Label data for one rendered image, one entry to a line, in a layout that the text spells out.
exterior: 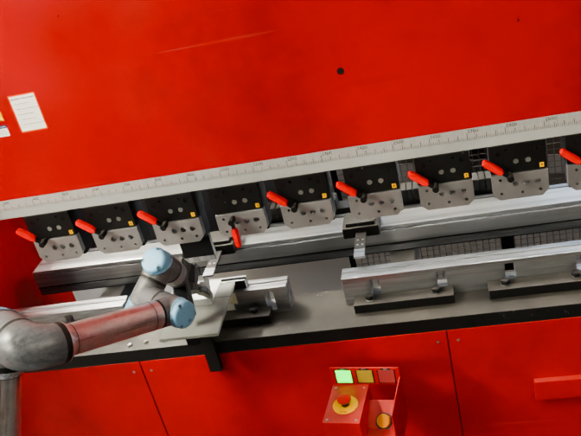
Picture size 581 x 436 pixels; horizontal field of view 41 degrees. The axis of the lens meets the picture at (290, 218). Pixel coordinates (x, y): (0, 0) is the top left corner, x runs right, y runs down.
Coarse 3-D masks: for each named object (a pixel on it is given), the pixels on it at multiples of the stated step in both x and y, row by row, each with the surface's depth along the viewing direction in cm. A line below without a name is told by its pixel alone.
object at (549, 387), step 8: (560, 376) 227; (568, 376) 226; (576, 376) 225; (536, 384) 227; (544, 384) 227; (552, 384) 227; (560, 384) 226; (568, 384) 226; (576, 384) 226; (536, 392) 229; (544, 392) 228; (552, 392) 228; (560, 392) 228; (568, 392) 227; (576, 392) 227; (536, 400) 230
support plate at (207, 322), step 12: (228, 288) 239; (216, 300) 234; (228, 300) 233; (204, 312) 229; (216, 312) 228; (192, 324) 225; (204, 324) 224; (216, 324) 222; (168, 336) 223; (180, 336) 221; (192, 336) 220; (204, 336) 220
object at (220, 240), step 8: (216, 232) 266; (216, 240) 261; (224, 240) 260; (232, 240) 261; (216, 248) 260; (224, 248) 260; (232, 248) 259; (216, 256) 257; (208, 264) 254; (216, 264) 253; (208, 272) 249
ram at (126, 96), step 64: (0, 0) 203; (64, 0) 201; (128, 0) 199; (192, 0) 197; (256, 0) 195; (320, 0) 193; (384, 0) 191; (448, 0) 189; (512, 0) 187; (576, 0) 186; (0, 64) 212; (64, 64) 210; (128, 64) 208; (192, 64) 206; (256, 64) 203; (320, 64) 201; (384, 64) 199; (448, 64) 197; (512, 64) 195; (576, 64) 193; (64, 128) 220; (128, 128) 217; (192, 128) 215; (256, 128) 212; (320, 128) 210; (384, 128) 208; (448, 128) 206; (576, 128) 201; (0, 192) 233; (128, 192) 228
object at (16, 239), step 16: (0, 224) 285; (16, 224) 295; (0, 240) 283; (16, 240) 294; (0, 256) 282; (16, 256) 292; (32, 256) 303; (0, 272) 280; (16, 272) 291; (32, 272) 301; (0, 288) 279; (16, 288) 289; (32, 288) 300; (0, 304) 278; (16, 304) 288; (32, 304) 298; (48, 304) 310
